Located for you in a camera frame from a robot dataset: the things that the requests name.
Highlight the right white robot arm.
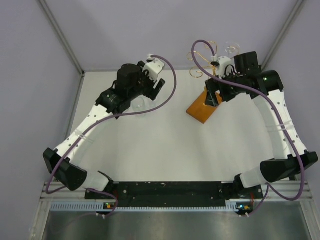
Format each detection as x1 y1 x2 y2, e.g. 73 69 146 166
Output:
205 51 319 198

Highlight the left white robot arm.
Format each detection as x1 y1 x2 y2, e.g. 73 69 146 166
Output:
43 58 166 199

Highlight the left aluminium frame post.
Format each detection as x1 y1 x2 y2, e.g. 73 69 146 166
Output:
36 0 85 76

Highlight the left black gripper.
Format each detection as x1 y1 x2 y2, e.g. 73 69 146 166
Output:
128 61 165 101

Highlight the aluminium frame post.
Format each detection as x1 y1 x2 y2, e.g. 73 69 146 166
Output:
36 0 85 76
261 0 307 70

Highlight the gold wire glass rack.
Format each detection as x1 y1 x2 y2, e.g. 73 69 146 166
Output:
193 40 237 76

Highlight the grey slotted cable duct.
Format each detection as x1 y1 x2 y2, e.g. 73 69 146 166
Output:
50 200 244 213

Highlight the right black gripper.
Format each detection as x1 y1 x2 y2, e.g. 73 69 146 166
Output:
204 69 245 108

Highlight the right aluminium frame post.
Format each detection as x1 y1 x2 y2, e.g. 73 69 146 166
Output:
261 0 307 70

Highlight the wine glass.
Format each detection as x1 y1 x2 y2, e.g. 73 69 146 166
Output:
224 41 241 59
131 97 147 118

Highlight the orange wooden rack base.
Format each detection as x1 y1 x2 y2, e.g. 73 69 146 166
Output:
186 88 217 124

